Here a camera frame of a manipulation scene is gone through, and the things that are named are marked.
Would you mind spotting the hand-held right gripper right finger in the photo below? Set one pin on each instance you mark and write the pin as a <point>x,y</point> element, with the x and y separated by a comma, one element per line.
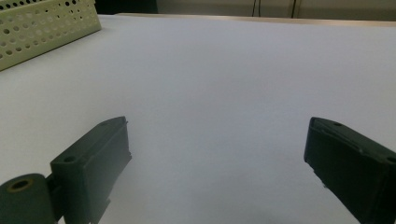
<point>355,168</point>

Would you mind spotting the wooden table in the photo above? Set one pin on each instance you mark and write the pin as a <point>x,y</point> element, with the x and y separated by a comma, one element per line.
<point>280,20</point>

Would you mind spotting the pale yellow perforated plastic basket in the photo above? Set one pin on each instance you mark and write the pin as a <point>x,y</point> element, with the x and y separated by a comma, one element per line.
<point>40,31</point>

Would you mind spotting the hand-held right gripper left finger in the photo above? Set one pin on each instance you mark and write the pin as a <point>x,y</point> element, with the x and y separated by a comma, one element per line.
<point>90,168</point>

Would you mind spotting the white table mat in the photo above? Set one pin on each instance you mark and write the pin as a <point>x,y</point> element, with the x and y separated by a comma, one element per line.
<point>202,77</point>

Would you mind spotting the black curtain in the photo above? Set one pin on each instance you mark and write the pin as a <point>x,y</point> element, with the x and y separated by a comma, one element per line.
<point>124,6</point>

